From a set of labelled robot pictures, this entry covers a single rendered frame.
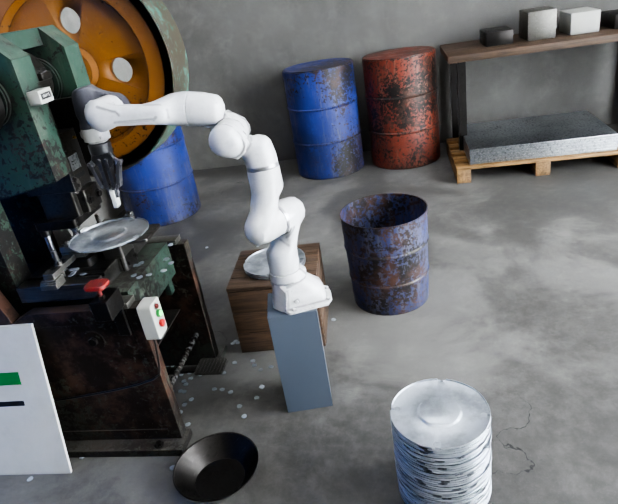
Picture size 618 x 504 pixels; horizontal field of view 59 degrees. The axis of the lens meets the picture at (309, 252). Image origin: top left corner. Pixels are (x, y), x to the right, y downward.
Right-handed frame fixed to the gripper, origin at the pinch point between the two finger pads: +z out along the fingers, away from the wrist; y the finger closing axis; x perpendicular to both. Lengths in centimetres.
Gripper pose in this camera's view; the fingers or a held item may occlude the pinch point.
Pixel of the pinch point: (115, 197)
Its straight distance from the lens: 208.0
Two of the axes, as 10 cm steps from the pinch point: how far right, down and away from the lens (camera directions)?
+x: 1.1, -4.6, 8.8
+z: 1.2, 8.9, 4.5
